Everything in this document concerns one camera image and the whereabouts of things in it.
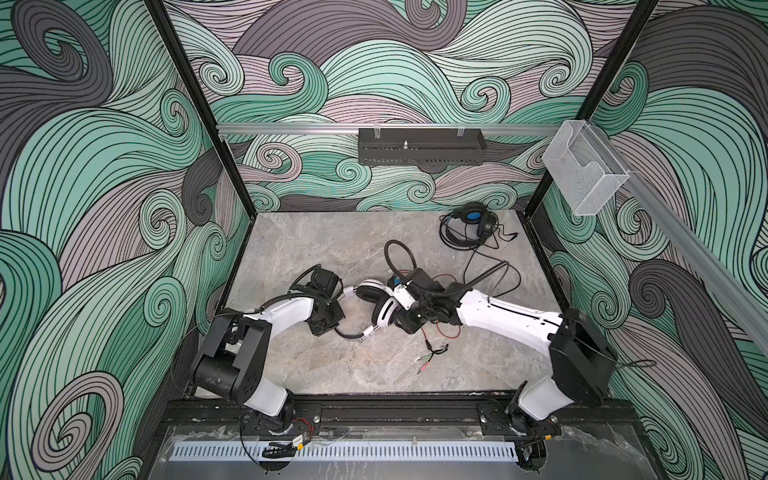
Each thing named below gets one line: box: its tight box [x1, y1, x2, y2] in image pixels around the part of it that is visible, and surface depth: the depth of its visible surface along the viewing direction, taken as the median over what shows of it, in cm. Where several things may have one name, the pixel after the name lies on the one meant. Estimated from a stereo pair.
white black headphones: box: [334, 280, 406, 341], surface depth 86 cm
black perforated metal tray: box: [358, 128, 487, 166], surface depth 97 cm
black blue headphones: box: [439, 202, 499, 250], surface depth 113 cm
